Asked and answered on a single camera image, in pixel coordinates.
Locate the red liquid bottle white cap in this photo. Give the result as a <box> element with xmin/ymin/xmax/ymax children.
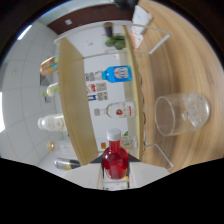
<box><xmin>101</xmin><ymin>128</ymin><xmax>130</xmax><ymax>181</ymax></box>

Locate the clear bottle orange cap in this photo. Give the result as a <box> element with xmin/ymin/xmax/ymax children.
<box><xmin>99</xmin><ymin>134</ymin><xmax>138</xmax><ymax>151</ymax></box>

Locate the clear bottle green cap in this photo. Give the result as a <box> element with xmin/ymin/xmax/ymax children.
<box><xmin>41</xmin><ymin>82</ymin><xmax>60</xmax><ymax>98</ymax></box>

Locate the yellow drink can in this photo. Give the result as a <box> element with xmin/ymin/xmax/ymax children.
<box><xmin>39</xmin><ymin>55</ymin><xmax>60</xmax><ymax>77</ymax></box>

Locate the black silver tall canister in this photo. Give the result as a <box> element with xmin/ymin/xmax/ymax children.
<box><xmin>54</xmin><ymin>158</ymin><xmax>81</xmax><ymax>171</ymax></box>

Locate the glass jar wooden lid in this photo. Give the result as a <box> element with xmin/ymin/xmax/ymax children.
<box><xmin>46</xmin><ymin>139</ymin><xmax>73</xmax><ymax>154</ymax></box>

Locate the clear drinking glass with ice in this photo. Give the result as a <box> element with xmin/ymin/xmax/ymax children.
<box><xmin>154</xmin><ymin>92</ymin><xmax>211</xmax><ymax>137</ymax></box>

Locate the clear bottle red label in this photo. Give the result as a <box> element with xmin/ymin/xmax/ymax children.
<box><xmin>93</xmin><ymin>100</ymin><xmax>137</xmax><ymax>119</ymax></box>

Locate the white two-tier wooden shelf rack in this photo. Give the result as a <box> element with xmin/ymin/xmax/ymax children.
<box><xmin>53</xmin><ymin>20</ymin><xmax>176</xmax><ymax>171</ymax></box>

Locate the blue liquid bottle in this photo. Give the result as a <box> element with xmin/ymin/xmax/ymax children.
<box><xmin>84</xmin><ymin>65</ymin><xmax>133</xmax><ymax>83</ymax></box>

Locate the orange printed menu card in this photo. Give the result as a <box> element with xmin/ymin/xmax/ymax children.
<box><xmin>129</xmin><ymin>26</ymin><xmax>144</xmax><ymax>49</ymax></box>

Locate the dark wooden muddler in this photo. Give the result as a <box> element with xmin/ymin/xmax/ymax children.
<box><xmin>103</xmin><ymin>21</ymin><xmax>114</xmax><ymax>38</ymax></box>

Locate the white cloth pouch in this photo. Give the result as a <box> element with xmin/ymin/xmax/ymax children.
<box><xmin>129</xmin><ymin>4</ymin><xmax>154</xmax><ymax>34</ymax></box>

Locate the brown door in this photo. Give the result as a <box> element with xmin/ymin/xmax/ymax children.
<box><xmin>46</xmin><ymin>9</ymin><xmax>134</xmax><ymax>34</ymax></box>

